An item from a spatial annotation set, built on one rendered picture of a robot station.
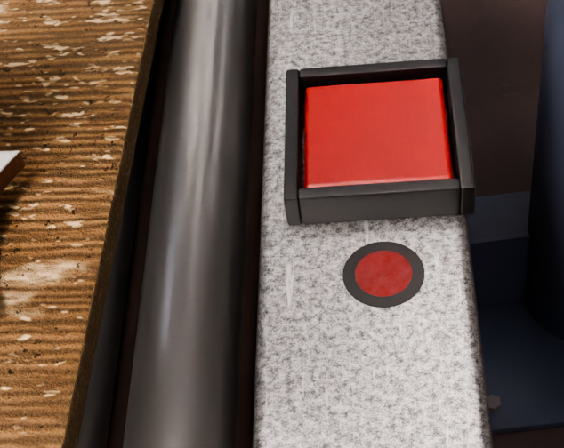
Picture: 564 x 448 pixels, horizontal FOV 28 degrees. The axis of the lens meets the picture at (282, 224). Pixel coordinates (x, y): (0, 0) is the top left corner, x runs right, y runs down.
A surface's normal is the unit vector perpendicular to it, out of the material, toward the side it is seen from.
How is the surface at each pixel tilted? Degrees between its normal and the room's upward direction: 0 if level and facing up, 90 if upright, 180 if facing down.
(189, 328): 14
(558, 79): 90
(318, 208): 90
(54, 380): 0
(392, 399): 0
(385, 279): 0
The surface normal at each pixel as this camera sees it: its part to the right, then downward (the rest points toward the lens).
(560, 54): -0.89, 0.40
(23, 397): -0.11, -0.63
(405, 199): -0.02, 0.77
